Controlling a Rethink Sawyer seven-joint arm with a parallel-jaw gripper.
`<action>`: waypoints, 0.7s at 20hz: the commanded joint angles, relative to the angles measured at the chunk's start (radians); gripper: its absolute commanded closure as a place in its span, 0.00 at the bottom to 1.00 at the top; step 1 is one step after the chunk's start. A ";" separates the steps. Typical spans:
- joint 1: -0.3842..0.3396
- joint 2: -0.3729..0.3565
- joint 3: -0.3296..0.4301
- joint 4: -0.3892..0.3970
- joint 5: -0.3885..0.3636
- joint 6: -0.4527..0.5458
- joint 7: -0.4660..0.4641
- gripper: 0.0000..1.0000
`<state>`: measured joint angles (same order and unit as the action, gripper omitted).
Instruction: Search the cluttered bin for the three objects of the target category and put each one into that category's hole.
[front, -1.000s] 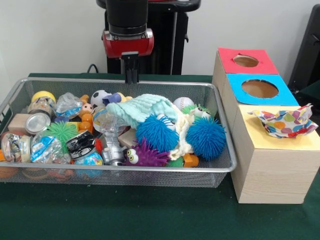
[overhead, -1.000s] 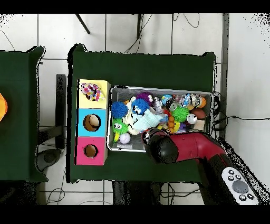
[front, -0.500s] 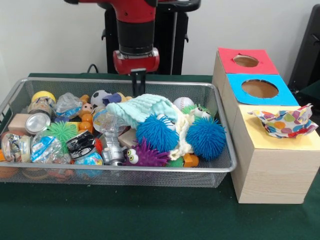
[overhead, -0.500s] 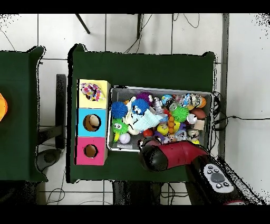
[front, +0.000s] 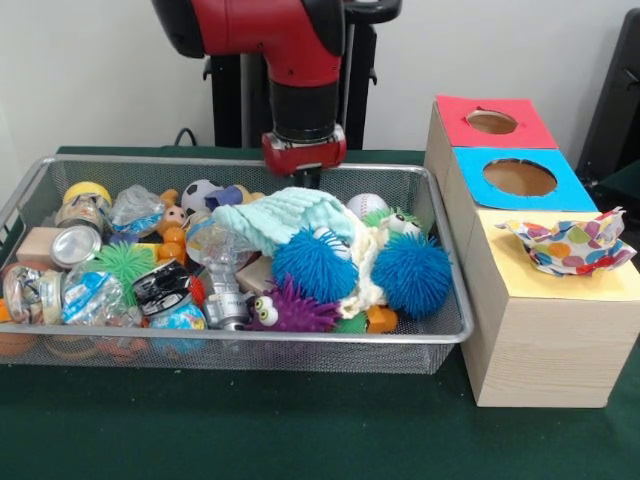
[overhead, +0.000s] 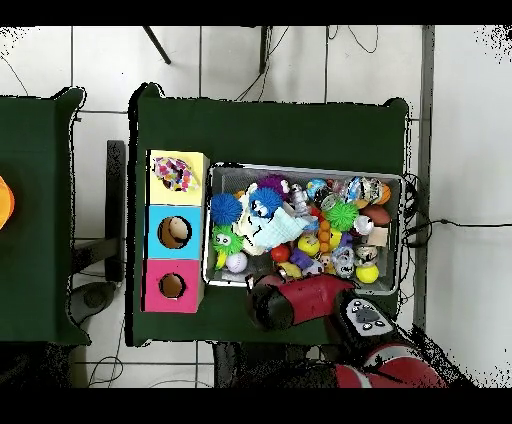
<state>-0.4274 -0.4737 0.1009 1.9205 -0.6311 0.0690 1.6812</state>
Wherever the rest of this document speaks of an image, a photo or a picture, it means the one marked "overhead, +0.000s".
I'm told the grey round floor base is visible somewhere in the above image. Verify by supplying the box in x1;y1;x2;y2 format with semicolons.
66;280;118;326

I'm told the light blue knitted cloth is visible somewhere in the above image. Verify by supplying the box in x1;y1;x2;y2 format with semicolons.
251;207;318;251

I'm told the green spiky ball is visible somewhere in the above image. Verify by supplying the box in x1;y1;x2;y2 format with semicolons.
324;199;360;232

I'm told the black stand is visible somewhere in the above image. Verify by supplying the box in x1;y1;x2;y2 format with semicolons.
71;139;128;283

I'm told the silver mesh bin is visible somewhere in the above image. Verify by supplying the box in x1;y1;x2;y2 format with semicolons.
201;161;405;296

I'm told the wooden box with three holes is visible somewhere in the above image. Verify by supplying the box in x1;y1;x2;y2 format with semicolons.
140;149;210;314

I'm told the green covered side table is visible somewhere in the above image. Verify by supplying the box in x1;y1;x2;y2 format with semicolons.
0;86;92;346

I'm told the green spiky toy with eyes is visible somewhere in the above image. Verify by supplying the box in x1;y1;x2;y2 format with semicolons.
210;225;245;270

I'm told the orange object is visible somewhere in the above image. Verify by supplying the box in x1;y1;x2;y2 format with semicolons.
0;175;16;231

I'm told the purple spiky toy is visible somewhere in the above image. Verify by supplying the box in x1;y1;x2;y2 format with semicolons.
257;174;290;201

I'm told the black tripod leg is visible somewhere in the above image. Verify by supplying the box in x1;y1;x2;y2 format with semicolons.
258;25;274;76
142;25;172;65

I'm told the black cable bundle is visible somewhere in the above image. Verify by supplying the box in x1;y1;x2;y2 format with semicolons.
401;173;512;305

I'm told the white baseball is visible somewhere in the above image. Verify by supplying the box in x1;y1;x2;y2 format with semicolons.
225;251;249;274

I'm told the polka dot cloth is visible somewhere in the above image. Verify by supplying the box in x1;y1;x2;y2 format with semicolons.
152;156;200;193

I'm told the yellow smiley ball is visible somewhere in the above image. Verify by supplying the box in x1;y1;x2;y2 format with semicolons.
297;234;321;258

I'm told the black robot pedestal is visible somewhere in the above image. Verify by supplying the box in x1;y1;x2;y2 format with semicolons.
211;341;321;389

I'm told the dark green table cloth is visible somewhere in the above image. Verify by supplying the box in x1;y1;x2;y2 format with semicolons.
125;81;410;348

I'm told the blue spiky ball with eyes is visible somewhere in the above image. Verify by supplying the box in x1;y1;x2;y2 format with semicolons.
248;186;284;219

